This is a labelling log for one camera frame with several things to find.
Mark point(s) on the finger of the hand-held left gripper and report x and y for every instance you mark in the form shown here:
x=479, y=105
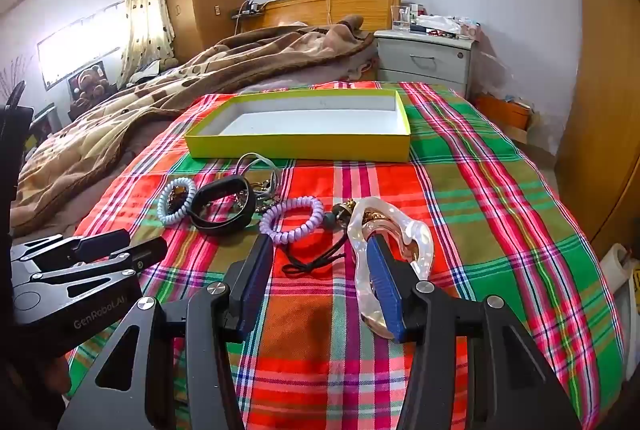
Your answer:
x=75, y=250
x=125, y=260

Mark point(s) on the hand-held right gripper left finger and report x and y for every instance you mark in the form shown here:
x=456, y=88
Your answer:
x=256, y=275

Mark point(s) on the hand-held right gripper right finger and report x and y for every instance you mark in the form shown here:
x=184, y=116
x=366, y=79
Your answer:
x=384, y=290

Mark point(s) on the pearl white hair claw clip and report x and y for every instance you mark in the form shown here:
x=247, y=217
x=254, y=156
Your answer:
x=362, y=262

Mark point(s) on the black wrist band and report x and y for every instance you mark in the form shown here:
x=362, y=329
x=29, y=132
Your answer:
x=215, y=226

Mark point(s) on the gold rhinestone hair clip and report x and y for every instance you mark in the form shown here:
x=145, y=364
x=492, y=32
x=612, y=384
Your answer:
x=266, y=201

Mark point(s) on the yellow-green shallow cardboard box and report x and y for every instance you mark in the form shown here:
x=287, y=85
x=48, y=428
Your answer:
x=310, y=116

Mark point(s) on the red green plaid bed sheet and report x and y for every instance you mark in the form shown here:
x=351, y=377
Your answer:
x=325, y=182

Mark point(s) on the dark object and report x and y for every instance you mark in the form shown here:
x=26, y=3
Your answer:
x=12, y=150

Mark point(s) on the brown patterned blanket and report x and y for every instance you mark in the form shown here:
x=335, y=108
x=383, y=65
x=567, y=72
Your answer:
x=150, y=100

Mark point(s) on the brown teddy bear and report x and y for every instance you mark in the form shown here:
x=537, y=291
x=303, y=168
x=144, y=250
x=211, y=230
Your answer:
x=90, y=85

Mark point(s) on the bright window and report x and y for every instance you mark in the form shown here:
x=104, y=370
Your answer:
x=75, y=45

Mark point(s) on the orange storage box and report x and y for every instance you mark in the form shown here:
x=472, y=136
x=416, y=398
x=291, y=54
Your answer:
x=502, y=113

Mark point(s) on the white paper roll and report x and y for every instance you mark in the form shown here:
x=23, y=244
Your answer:
x=612, y=265

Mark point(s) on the grey nightstand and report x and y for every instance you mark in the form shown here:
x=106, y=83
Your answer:
x=425, y=60

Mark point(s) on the spotted curtain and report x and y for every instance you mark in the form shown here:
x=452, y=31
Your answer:
x=145, y=10

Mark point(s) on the small bedside shelf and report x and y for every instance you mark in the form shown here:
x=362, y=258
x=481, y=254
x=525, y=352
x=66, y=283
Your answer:
x=247, y=10

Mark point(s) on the clear drinking glass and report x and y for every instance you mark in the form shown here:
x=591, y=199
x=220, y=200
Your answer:
x=401, y=20

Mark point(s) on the pile of small nightstand items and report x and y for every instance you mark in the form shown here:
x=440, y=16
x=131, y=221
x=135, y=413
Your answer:
x=445, y=25

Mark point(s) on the wooden door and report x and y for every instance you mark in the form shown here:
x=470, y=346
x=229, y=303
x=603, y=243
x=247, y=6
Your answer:
x=600, y=110

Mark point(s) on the wooden headboard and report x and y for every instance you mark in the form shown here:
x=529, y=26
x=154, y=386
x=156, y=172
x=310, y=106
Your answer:
x=350, y=3

